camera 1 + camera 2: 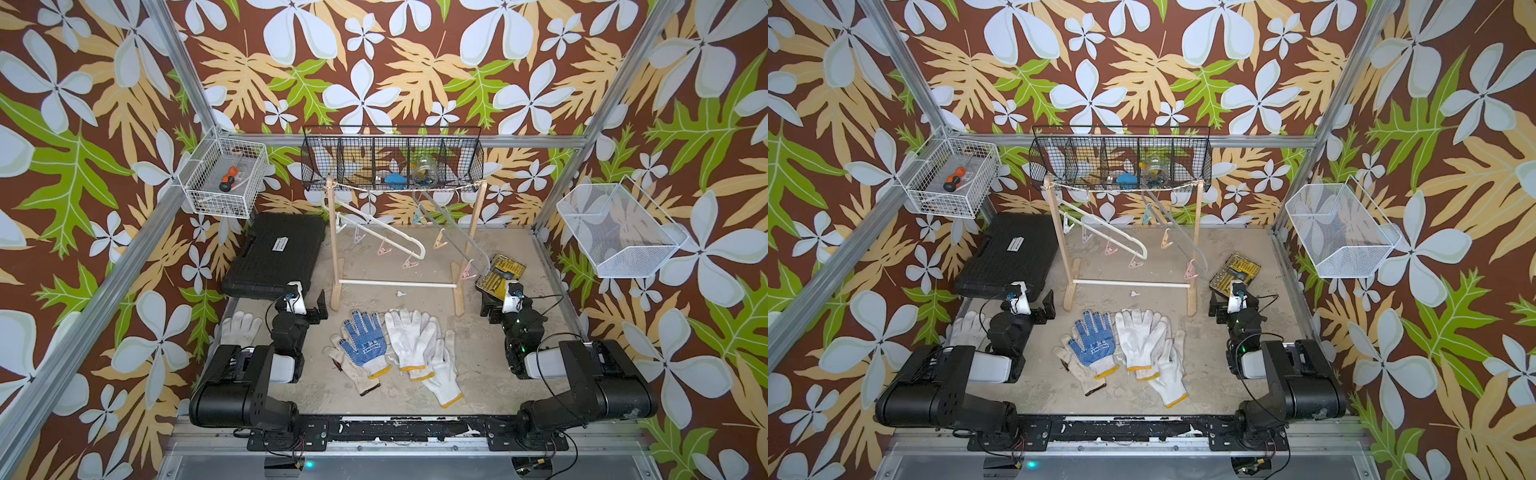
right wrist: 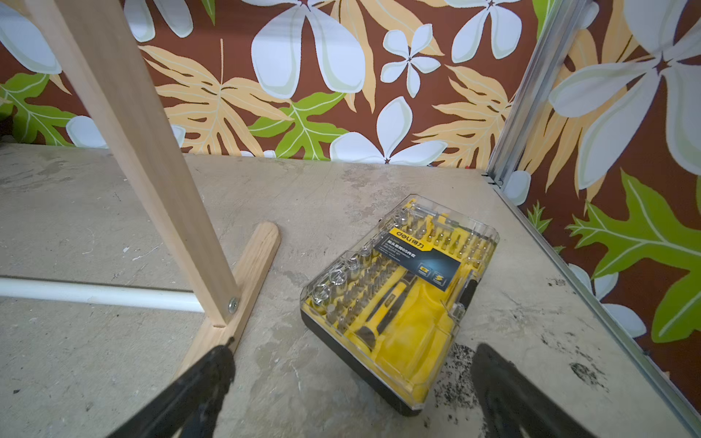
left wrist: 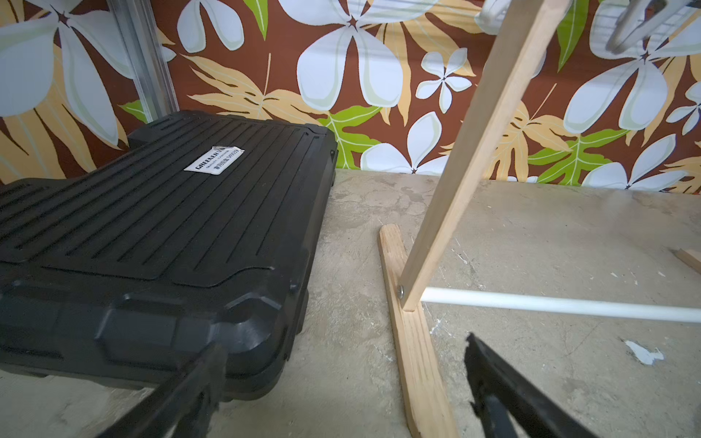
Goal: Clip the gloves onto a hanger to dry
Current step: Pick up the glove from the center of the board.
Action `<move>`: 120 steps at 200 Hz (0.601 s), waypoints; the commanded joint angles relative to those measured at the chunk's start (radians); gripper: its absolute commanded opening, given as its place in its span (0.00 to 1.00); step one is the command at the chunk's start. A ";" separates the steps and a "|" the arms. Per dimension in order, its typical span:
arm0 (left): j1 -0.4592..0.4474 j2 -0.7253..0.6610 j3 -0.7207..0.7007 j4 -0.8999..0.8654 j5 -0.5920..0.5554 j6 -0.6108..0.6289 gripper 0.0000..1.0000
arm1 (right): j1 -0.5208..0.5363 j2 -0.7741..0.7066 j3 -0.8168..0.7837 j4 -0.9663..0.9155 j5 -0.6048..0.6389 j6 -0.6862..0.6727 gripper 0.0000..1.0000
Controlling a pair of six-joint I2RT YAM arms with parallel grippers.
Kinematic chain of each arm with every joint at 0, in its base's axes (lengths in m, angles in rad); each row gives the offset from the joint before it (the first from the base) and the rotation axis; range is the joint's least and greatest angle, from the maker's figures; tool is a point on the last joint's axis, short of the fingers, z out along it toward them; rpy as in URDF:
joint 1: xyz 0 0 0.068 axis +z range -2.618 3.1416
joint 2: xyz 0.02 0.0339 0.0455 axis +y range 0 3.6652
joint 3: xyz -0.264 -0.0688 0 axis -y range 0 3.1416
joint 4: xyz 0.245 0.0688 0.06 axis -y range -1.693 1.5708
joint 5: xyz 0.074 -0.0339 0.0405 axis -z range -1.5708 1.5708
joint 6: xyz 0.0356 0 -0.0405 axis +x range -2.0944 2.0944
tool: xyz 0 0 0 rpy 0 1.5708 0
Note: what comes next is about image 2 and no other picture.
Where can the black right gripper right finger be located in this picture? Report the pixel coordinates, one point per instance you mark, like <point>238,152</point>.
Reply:
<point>512,405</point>

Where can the wooden drying rack frame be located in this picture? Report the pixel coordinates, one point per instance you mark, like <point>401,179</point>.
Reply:
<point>94,46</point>

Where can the yellow screwdriver bit set case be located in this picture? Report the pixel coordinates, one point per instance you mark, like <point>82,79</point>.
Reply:
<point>391,305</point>

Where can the aluminium frame post right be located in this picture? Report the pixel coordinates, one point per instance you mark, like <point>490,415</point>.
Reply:
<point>561,26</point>

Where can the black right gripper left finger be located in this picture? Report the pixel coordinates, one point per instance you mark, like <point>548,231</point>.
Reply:
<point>190,406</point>

